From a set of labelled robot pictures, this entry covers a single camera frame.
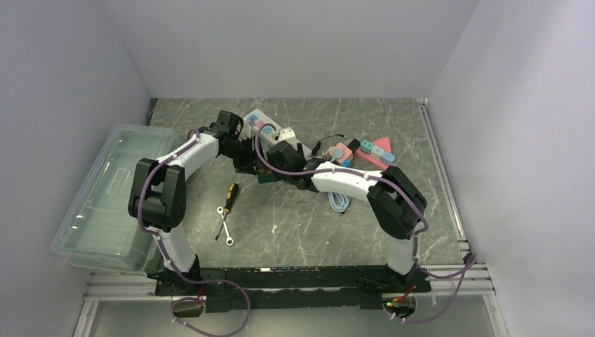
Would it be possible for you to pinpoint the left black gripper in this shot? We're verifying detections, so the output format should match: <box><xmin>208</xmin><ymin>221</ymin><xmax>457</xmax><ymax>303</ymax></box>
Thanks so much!
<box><xmin>223</xmin><ymin>136</ymin><xmax>269</xmax><ymax>176</ymax></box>

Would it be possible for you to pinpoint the dark green cube socket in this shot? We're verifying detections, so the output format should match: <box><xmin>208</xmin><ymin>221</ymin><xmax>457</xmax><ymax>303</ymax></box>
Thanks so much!
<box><xmin>256</xmin><ymin>168</ymin><xmax>278</xmax><ymax>185</ymax></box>

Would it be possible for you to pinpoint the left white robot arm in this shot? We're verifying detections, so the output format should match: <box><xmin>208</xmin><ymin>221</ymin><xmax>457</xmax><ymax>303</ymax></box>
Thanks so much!
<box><xmin>128</xmin><ymin>110</ymin><xmax>255</xmax><ymax>295</ymax></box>

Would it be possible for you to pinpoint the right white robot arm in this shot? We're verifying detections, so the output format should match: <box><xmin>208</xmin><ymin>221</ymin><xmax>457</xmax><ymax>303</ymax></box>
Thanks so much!
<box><xmin>259</xmin><ymin>141</ymin><xmax>427</xmax><ymax>291</ymax></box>

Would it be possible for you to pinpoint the pink socket adapter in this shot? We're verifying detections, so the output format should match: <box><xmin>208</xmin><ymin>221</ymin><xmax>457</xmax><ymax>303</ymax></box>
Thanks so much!
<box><xmin>328</xmin><ymin>143</ymin><xmax>354</xmax><ymax>165</ymax></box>

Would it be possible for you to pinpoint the teal blue plug adapter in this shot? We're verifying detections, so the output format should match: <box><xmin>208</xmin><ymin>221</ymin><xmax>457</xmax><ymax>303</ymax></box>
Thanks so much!
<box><xmin>340</xmin><ymin>159</ymin><xmax>352</xmax><ymax>168</ymax></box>

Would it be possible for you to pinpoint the white multicolour power strip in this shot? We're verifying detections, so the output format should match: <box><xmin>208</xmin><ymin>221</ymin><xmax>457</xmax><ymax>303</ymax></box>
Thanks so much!
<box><xmin>240</xmin><ymin>109</ymin><xmax>312</xmax><ymax>159</ymax></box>

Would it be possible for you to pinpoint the black yellow screwdriver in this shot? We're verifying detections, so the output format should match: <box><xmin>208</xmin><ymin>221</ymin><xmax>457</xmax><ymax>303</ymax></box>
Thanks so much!
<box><xmin>220</xmin><ymin>183</ymin><xmax>240</xmax><ymax>216</ymax></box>

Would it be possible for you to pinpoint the pink triangular power strip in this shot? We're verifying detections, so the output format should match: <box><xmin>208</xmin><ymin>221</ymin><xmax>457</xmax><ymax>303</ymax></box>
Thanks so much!
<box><xmin>355</xmin><ymin>137</ymin><xmax>396</xmax><ymax>171</ymax></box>

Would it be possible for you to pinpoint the silver ratchet wrench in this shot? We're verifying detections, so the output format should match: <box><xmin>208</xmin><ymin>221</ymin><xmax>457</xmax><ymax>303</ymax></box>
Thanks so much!
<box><xmin>215</xmin><ymin>207</ymin><xmax>234</xmax><ymax>246</ymax></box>

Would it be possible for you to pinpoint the clear plastic storage bin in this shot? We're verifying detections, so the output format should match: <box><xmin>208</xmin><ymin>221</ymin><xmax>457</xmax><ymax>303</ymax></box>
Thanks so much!
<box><xmin>51</xmin><ymin>124</ymin><xmax>182</xmax><ymax>272</ymax></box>

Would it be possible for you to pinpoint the light blue coiled cable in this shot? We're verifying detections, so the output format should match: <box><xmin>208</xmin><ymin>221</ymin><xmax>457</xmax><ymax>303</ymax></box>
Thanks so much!
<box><xmin>327</xmin><ymin>191</ymin><xmax>352</xmax><ymax>216</ymax></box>

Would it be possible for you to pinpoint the black aluminium base frame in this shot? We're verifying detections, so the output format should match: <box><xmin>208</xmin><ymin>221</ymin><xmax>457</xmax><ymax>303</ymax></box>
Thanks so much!
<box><xmin>147</xmin><ymin>265</ymin><xmax>432</xmax><ymax>313</ymax></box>

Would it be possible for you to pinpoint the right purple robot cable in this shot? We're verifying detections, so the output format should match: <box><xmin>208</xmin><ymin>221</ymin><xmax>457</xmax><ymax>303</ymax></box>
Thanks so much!
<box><xmin>253</xmin><ymin>122</ymin><xmax>479</xmax><ymax>325</ymax></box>

